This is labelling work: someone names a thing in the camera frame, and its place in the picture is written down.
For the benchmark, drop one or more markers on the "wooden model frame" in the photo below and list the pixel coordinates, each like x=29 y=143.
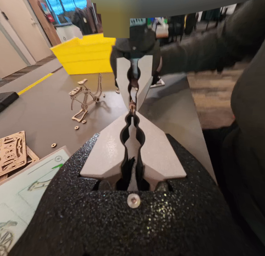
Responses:
x=75 y=91

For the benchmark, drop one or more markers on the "wooden part sheet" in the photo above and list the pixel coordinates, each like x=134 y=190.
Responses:
x=31 y=151
x=15 y=154

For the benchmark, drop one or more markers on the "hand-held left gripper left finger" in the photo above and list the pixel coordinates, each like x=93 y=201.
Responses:
x=103 y=154

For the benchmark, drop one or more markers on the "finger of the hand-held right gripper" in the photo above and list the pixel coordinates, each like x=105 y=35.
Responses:
x=146 y=74
x=122 y=78

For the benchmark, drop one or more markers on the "black flat pad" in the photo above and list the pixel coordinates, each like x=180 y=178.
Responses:
x=8 y=98

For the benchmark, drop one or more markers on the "small wooden axle pin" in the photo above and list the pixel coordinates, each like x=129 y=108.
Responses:
x=132 y=105

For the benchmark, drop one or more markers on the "paper instruction sheet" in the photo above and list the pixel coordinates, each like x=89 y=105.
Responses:
x=31 y=187

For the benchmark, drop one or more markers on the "person's right forearm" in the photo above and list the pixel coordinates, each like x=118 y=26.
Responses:
x=207 y=49

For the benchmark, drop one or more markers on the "white door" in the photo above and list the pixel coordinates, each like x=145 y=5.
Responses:
x=20 y=22

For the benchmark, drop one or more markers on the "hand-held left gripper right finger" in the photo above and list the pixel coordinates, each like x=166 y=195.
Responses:
x=163 y=156

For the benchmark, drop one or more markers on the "yellow plastic bin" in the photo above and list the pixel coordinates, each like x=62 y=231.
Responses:
x=82 y=57

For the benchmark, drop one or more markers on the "white cabinet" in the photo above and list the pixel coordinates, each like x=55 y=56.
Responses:
x=68 y=34

